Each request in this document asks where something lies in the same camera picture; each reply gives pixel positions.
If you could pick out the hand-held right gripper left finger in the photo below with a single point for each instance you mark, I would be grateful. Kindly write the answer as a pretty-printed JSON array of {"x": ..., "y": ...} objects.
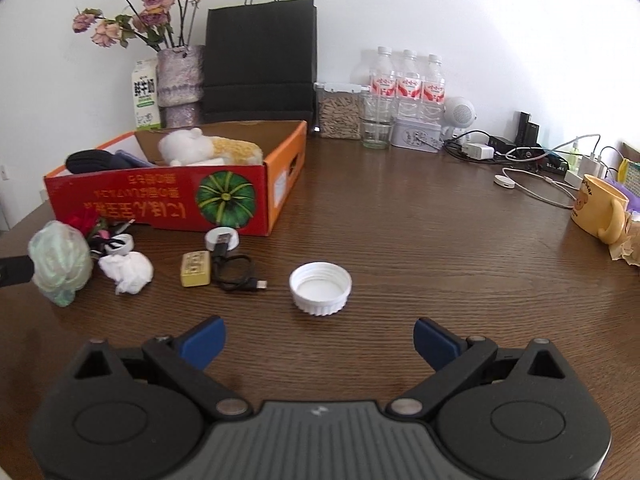
[{"x": 205, "y": 342}]

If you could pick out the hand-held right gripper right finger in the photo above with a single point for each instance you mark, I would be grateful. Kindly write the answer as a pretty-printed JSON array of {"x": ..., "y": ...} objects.
[{"x": 435, "y": 342}]

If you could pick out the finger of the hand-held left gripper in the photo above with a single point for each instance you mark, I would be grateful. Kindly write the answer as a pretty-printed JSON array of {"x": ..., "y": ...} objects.
[{"x": 15, "y": 270}]

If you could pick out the white green plastic bundle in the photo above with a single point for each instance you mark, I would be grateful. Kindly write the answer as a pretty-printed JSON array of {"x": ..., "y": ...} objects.
[{"x": 60, "y": 260}]

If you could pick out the small yellow box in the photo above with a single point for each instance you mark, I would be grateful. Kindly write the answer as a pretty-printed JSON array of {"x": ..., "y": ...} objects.
[{"x": 196, "y": 270}]

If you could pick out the red rose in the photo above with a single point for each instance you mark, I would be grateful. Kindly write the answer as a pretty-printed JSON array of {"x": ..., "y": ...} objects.
[{"x": 85, "y": 220}]

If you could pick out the white round puck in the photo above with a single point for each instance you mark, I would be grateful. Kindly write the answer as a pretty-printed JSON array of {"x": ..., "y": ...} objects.
[{"x": 220, "y": 237}]

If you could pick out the white tissue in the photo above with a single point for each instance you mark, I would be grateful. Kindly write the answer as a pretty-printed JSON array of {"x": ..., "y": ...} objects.
[{"x": 127, "y": 270}]

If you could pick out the white ribbed lid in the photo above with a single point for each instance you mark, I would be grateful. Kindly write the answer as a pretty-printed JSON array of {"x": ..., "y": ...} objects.
[{"x": 320, "y": 290}]

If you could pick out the red cardboard box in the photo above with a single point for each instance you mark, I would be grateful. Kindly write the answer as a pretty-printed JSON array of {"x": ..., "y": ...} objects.
[{"x": 150, "y": 200}]

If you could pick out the white yellow plush sheep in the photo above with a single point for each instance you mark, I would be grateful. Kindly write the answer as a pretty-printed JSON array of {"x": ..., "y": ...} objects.
[{"x": 185, "y": 147}]

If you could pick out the clear container of seeds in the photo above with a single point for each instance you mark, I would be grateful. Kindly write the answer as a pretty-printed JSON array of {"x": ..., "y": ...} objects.
[{"x": 340, "y": 115}]

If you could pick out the black zip case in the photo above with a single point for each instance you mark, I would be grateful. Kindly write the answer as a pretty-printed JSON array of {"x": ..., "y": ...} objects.
[{"x": 92, "y": 161}]

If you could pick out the white printed tin box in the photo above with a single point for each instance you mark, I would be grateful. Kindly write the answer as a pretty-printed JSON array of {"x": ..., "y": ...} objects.
[{"x": 415, "y": 135}]

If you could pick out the black and red device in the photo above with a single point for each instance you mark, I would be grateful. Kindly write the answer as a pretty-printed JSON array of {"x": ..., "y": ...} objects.
[{"x": 525, "y": 153}]

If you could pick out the yellow printed mug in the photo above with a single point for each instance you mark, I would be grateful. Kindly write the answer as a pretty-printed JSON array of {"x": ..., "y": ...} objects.
[{"x": 595, "y": 205}]

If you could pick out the crumpled brown paper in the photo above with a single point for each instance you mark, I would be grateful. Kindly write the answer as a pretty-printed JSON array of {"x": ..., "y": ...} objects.
[{"x": 627, "y": 245}]

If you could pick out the clear drinking glass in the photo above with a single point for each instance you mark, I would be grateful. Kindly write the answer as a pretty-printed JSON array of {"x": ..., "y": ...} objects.
[{"x": 375, "y": 135}]

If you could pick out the white green milk carton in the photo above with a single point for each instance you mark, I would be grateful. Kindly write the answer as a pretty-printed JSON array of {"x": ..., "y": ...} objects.
[{"x": 146, "y": 95}]

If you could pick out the white power adapters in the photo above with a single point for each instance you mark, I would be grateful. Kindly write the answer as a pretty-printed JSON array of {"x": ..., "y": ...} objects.
[{"x": 585, "y": 167}]

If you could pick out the short black block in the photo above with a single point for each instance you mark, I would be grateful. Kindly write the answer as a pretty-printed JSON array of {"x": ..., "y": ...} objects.
[{"x": 534, "y": 132}]

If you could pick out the tall black block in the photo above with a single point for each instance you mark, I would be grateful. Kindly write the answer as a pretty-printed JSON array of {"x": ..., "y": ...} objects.
[{"x": 524, "y": 127}]

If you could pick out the small green bottle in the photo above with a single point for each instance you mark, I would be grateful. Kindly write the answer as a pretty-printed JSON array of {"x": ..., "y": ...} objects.
[{"x": 575, "y": 156}]

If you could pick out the white round speaker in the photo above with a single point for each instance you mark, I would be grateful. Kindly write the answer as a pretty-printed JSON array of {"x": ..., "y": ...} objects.
[{"x": 460, "y": 110}]

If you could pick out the purple soft object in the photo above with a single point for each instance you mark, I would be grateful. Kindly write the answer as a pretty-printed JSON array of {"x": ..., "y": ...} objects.
[{"x": 627, "y": 195}]

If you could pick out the purple textured vase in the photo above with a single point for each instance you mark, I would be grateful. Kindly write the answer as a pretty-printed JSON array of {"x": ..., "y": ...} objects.
[{"x": 180, "y": 85}]

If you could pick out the water bottle red label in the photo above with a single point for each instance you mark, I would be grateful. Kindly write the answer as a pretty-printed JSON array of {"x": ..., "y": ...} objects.
[
  {"x": 410, "y": 85},
  {"x": 383, "y": 85},
  {"x": 433, "y": 87}
]

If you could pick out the green yellow printed box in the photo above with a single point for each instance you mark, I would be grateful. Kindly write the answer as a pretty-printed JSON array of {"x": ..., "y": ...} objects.
[{"x": 631, "y": 172}]

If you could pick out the black paper bag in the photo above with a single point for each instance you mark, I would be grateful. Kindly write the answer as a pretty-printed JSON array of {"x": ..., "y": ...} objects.
[{"x": 260, "y": 60}]

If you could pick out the dried rose bouquet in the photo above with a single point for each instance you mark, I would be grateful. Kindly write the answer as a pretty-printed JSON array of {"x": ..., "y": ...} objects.
[{"x": 150, "y": 5}]

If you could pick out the white wall charger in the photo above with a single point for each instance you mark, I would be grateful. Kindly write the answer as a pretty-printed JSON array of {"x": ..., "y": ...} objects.
[{"x": 477, "y": 151}]

